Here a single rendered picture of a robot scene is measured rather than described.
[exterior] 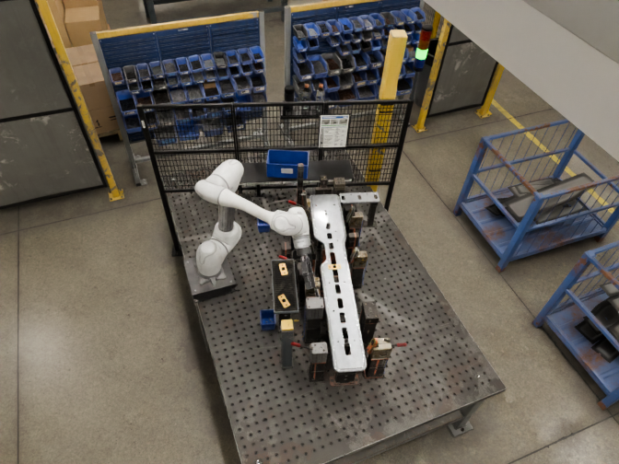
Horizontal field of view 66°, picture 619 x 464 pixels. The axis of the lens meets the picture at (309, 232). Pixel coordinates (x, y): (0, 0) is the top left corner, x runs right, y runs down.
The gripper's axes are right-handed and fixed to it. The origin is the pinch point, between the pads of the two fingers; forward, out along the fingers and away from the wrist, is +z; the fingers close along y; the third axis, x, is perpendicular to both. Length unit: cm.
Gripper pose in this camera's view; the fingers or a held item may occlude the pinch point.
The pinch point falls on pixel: (310, 285)
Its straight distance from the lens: 248.7
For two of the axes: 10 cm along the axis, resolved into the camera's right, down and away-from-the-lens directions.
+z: 1.9, 9.8, -0.8
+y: -1.5, -0.5, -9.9
